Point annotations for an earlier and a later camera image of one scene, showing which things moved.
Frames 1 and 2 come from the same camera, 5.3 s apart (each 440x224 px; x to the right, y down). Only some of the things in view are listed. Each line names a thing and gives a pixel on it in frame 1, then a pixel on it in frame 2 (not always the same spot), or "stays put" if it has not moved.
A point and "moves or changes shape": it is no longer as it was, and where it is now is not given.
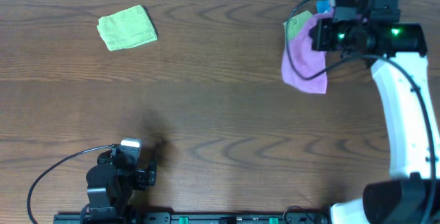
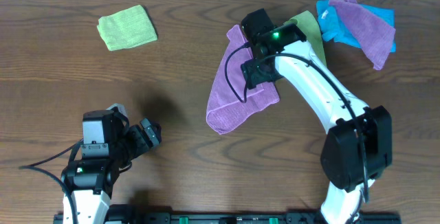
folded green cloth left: x=126 y=29 stays put
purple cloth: x=304 y=67 moves or changes shape
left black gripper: x=143 y=175 → x=146 y=133
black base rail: x=193 y=218 stays put
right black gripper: x=318 y=35 → x=253 y=71
